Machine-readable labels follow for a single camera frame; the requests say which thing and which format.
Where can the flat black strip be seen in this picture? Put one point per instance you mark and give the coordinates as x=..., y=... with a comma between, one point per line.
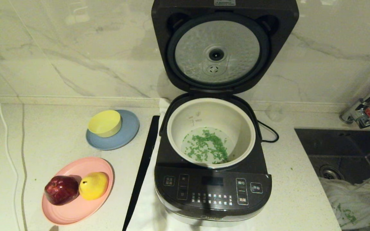
x=143, y=166

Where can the pink plate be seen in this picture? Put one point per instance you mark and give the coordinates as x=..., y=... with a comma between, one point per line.
x=75, y=211

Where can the steel sink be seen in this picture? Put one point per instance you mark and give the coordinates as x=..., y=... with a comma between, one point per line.
x=339, y=147

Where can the chrome faucet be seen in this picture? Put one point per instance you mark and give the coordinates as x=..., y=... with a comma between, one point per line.
x=369, y=98

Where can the blue plate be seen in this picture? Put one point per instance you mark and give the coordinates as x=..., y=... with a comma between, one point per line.
x=128, y=131

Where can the white inner pot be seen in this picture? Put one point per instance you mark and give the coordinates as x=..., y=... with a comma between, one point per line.
x=236, y=122

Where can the red apple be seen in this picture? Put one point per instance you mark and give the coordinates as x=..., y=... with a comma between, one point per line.
x=61, y=190

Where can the sink drain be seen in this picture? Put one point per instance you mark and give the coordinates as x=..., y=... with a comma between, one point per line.
x=330, y=172

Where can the yellow pear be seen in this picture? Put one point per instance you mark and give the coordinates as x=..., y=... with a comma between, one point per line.
x=93, y=186

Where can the green rice grains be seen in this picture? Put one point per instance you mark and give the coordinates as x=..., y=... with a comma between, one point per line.
x=206, y=144

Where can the yellow bowl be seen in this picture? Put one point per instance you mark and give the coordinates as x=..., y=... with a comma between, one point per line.
x=104, y=123

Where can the black rice cooker body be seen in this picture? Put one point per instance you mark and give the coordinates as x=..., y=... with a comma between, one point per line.
x=210, y=192

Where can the black rice cooker lid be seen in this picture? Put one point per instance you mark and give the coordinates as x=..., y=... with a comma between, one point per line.
x=284, y=32

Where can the white cloth with green specks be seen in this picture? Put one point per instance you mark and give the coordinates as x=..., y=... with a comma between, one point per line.
x=355, y=202

